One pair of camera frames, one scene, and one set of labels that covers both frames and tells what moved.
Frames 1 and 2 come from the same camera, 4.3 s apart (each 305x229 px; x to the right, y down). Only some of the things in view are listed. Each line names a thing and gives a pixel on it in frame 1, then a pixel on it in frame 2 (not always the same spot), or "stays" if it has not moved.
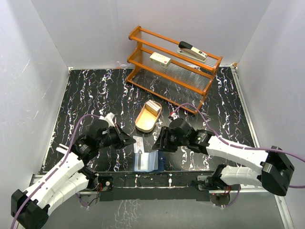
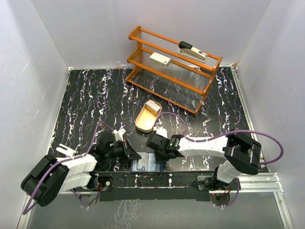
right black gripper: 163,142 -> 159,159
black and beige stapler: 187,49 stays
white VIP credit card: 138,144 -> 144,161
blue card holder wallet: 149,161 stays
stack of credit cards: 152,107 stays
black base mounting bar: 154,185 stays
